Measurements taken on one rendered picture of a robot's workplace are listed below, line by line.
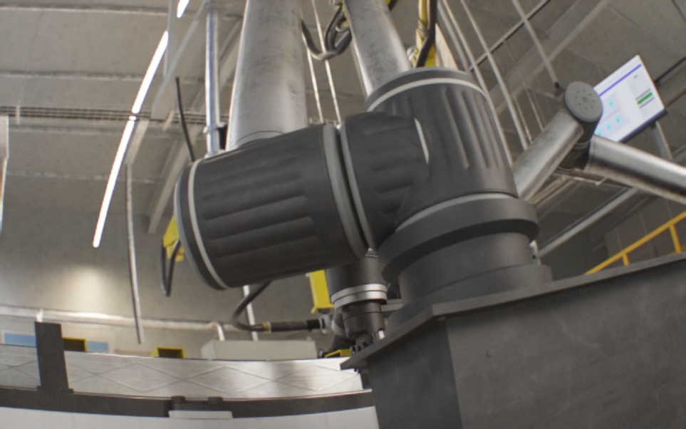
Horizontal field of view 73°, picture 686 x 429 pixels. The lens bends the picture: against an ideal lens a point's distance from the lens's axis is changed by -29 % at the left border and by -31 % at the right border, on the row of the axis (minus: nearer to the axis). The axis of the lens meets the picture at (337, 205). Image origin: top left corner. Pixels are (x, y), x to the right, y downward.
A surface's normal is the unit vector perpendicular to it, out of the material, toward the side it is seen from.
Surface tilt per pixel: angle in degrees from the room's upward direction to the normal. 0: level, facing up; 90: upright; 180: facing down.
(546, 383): 90
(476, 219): 90
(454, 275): 90
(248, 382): 90
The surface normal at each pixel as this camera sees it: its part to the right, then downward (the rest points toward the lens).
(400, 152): -0.19, -0.26
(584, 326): 0.30, -0.43
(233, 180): -0.23, -0.45
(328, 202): -0.10, 0.15
